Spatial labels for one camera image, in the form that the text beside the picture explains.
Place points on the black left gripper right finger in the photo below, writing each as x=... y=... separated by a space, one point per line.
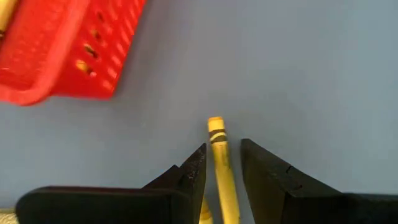
x=295 y=202

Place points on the yellow Crayola crayon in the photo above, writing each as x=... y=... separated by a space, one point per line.
x=222 y=171

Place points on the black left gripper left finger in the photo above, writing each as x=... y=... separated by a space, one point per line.
x=124 y=208

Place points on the red slotted plastic basket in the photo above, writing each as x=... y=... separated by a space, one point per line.
x=62 y=46

